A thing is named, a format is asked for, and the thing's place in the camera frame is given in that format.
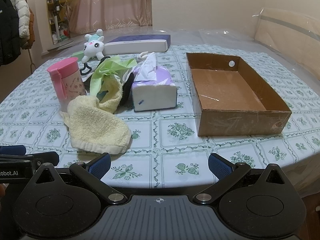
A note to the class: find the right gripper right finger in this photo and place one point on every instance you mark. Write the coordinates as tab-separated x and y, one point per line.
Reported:
228	174

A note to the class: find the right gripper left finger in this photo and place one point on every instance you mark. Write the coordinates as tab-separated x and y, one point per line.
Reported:
91	173

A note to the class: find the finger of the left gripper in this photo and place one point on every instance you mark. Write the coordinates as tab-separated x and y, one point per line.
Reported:
13	150

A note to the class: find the yellow towel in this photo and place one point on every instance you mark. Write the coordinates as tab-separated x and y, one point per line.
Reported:
92	125

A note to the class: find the green cleaning cloth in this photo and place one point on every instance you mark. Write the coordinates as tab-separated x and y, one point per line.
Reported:
110	66

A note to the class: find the black eye mask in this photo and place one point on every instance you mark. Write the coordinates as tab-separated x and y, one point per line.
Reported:
125	87

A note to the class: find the floral tablecloth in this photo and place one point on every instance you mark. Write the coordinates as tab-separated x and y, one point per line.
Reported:
165	150

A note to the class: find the brown cardboard box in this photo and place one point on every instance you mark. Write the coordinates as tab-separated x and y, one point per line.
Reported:
231	99

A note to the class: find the pink cup with lid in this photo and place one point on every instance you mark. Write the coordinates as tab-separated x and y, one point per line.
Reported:
67	82

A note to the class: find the black jacket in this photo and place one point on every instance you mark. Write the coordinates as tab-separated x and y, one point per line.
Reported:
10	38

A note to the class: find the purple tissue pack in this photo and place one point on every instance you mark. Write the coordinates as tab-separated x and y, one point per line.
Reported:
153	87

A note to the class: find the orange brown jacket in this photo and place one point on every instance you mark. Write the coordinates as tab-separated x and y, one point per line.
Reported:
28	43

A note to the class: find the small green box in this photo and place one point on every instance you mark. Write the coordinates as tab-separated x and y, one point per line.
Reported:
79	55

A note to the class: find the white bunny plush toy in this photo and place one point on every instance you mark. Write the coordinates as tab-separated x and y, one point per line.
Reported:
94	46

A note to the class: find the blue and white flat box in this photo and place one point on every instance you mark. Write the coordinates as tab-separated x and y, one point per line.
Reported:
134	44

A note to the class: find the white puffer jacket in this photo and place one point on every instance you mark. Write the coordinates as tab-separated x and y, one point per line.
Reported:
23	11

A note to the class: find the plastic wrapped headboard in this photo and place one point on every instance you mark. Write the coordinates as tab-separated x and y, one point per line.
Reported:
292	34

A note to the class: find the wooden bookshelf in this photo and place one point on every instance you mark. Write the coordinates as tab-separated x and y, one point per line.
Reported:
58	21

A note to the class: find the pink curtain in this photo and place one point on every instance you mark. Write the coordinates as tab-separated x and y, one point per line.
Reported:
86	16

